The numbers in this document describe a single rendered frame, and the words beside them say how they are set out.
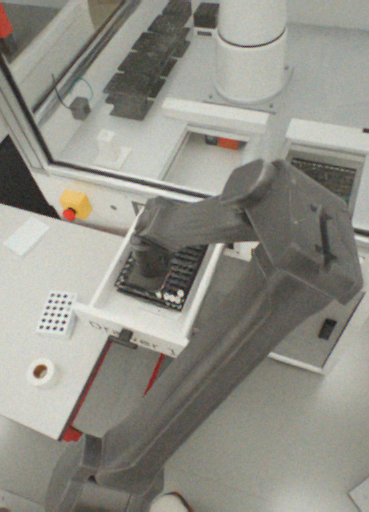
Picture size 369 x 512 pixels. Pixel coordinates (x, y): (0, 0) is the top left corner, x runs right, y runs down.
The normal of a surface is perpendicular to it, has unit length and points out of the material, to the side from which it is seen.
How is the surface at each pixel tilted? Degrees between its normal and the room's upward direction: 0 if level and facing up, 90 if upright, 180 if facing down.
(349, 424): 0
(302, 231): 38
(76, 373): 0
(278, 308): 64
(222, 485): 0
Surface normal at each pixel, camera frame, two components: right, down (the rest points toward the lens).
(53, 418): -0.11, -0.54
